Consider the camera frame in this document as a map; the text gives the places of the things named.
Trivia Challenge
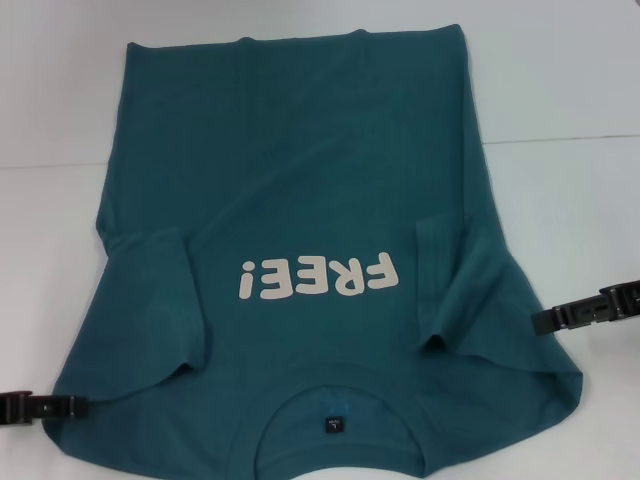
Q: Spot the teal t-shirt with FREE print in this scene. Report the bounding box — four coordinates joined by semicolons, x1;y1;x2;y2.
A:
40;22;586;480

